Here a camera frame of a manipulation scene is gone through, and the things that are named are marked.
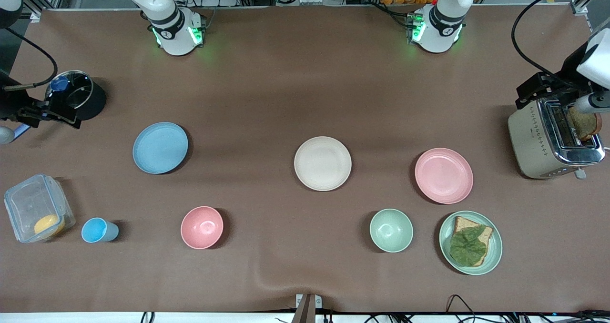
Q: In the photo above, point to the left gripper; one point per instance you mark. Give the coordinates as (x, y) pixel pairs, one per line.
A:
(565, 81)

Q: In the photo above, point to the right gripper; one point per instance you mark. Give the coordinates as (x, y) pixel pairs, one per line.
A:
(10, 105)

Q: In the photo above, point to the blue plate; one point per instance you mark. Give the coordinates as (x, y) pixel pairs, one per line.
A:
(160, 147)

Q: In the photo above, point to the pink plate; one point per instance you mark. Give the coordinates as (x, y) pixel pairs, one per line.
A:
(443, 176)

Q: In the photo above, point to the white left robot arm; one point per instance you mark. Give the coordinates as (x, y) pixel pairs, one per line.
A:
(438, 32)

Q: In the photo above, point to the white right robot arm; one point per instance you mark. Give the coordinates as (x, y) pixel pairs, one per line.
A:
(174, 32)

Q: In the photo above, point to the blue spatula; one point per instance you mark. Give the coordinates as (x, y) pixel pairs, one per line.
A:
(59, 83)

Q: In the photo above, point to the black utensil holder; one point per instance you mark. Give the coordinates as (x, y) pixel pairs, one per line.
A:
(95, 101)

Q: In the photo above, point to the beige chrome toaster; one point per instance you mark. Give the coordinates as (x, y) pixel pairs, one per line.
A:
(531, 142)

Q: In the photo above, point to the brown bread slice in toaster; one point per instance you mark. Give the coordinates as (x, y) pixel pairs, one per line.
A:
(584, 125)

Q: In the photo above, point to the clear plastic food container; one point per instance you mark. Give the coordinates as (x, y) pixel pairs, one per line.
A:
(28, 201)

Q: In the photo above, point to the orange round fruit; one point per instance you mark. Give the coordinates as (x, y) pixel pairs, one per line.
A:
(49, 224)

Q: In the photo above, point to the blue cup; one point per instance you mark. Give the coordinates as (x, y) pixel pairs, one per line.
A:
(95, 230)

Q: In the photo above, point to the bread slice under lettuce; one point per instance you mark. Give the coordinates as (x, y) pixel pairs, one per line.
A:
(464, 223)

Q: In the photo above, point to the green plate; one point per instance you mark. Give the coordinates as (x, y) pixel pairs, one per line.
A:
(495, 251)

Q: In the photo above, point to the green lettuce leaf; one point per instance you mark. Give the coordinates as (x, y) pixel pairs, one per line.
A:
(468, 247)

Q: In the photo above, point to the pink bowl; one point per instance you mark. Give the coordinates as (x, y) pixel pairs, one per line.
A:
(202, 227)

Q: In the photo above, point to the green bowl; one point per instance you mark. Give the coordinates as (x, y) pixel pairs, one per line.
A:
(391, 230)

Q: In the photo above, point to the beige plate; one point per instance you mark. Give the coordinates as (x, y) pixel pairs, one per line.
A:
(322, 163)

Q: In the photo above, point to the brown table cloth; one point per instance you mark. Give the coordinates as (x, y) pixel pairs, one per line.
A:
(286, 85)

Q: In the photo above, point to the white long power strip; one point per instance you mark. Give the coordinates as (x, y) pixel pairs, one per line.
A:
(314, 0)

